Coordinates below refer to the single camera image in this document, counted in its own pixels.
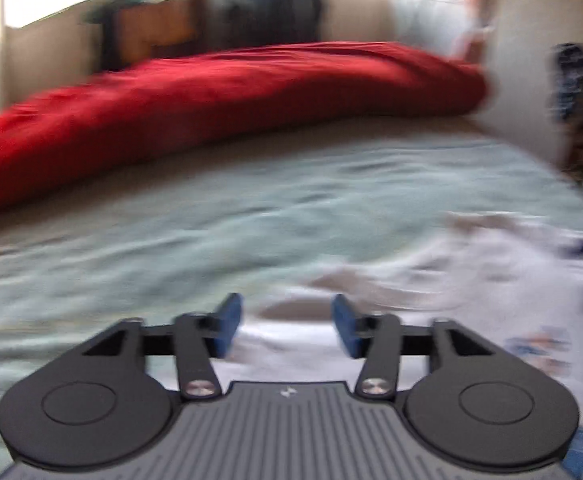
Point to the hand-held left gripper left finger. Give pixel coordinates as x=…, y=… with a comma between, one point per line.
x=229, y=325

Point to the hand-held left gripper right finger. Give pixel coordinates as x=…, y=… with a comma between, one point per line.
x=346, y=325

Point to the white long-sleeve shirt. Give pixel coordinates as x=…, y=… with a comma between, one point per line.
x=471, y=270

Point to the red duvet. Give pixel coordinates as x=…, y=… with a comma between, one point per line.
x=221, y=95

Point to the wooden desk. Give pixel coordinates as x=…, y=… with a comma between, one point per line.
x=156, y=30

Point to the navy patterned cloth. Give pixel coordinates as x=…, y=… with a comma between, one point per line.
x=579, y=100

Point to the dark hanging jackets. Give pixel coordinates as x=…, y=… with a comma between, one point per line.
x=281, y=5

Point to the orange curtain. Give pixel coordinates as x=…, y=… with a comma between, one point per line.
x=476, y=25

